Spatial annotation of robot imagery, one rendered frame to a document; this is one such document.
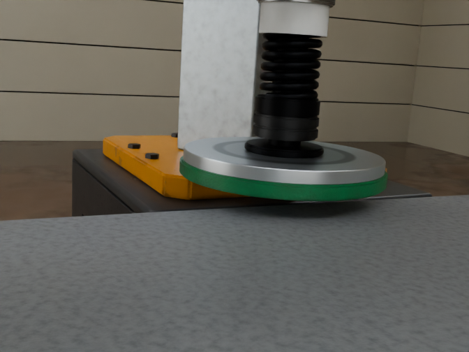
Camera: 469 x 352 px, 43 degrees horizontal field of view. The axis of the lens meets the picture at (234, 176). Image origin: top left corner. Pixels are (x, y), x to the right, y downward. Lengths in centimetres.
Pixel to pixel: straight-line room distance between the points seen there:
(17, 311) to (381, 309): 21
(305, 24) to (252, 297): 31
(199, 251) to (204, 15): 84
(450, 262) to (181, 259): 21
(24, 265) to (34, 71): 599
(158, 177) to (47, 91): 539
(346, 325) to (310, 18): 34
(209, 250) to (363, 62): 735
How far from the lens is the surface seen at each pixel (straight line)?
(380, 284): 42
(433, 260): 49
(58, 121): 645
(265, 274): 41
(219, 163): 56
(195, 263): 42
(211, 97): 123
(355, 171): 56
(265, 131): 61
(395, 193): 121
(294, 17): 60
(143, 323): 34
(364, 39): 770
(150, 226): 51
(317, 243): 49
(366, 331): 35
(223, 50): 121
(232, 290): 38
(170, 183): 103
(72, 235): 48
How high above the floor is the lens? 99
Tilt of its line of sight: 11 degrees down
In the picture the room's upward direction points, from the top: 4 degrees clockwise
